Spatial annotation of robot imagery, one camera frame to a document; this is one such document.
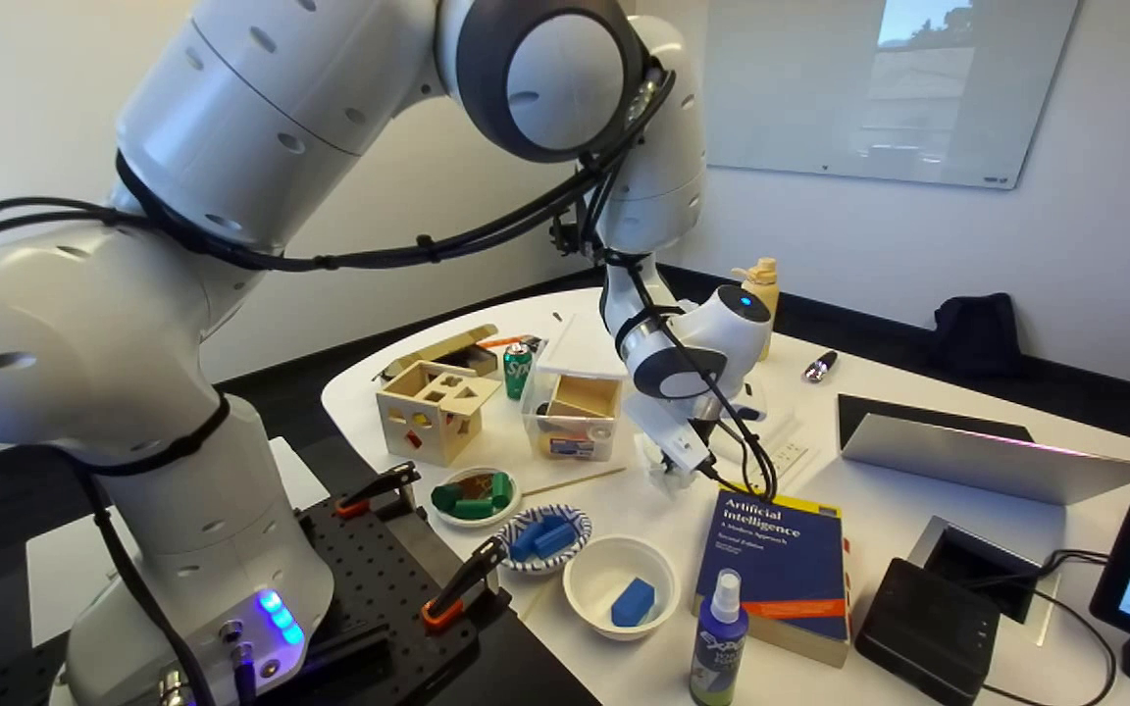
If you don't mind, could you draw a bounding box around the spray bottle with blue label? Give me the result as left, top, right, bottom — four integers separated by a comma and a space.
689, 568, 751, 706

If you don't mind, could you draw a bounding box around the thin wooden stick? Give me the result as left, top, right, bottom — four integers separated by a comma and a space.
522, 467, 629, 499

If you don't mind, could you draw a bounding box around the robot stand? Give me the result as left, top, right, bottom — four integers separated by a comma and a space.
0, 431, 578, 706

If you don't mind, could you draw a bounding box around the black box device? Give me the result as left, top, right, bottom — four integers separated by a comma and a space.
853, 557, 1003, 706

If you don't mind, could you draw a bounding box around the white bowl with brown inside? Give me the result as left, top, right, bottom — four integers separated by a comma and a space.
430, 466, 523, 530

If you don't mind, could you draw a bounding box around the green soda can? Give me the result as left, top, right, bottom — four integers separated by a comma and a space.
502, 340, 536, 402

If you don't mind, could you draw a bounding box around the blue hardcover book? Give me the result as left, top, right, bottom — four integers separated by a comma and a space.
692, 487, 853, 671

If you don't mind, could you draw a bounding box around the open cardboard box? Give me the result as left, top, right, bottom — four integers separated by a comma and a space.
375, 325, 500, 382

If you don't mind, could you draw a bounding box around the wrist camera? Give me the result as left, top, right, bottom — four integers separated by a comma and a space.
627, 390, 715, 479

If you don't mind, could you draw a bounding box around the wooden shape sorter box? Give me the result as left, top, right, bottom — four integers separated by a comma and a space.
375, 360, 488, 468

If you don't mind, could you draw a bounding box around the silver laptop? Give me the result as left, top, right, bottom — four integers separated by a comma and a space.
837, 393, 1130, 507

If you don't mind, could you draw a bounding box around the black clamp with orange tips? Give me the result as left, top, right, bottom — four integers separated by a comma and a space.
334, 460, 422, 520
420, 535, 508, 630

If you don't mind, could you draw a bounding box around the black cable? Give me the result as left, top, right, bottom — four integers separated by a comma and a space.
957, 547, 1117, 706

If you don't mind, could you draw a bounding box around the table cable port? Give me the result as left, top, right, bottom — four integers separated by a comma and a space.
906, 515, 1063, 645

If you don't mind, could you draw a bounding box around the whiteboard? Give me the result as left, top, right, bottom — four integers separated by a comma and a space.
703, 0, 1082, 191

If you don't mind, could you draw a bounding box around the beige bottle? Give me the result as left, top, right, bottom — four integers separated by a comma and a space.
731, 257, 781, 363

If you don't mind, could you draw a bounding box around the black backpack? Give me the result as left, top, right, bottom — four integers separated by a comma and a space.
932, 291, 1023, 379

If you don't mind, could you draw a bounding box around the small wooden box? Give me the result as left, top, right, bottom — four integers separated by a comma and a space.
544, 374, 621, 422

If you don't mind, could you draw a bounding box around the clear plastic container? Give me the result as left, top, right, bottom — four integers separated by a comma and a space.
522, 367, 626, 463

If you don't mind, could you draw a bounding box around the blue rectangular block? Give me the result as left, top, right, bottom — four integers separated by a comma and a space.
609, 577, 657, 630

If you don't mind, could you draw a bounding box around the white power socket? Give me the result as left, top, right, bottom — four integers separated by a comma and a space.
759, 439, 812, 474

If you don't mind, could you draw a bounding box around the blue patterned bowl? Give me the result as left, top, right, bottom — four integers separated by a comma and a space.
495, 503, 594, 576

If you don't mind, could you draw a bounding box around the white wipe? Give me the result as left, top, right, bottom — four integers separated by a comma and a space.
636, 431, 701, 493

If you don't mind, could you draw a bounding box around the white container lid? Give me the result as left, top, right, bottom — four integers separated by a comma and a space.
535, 313, 631, 380

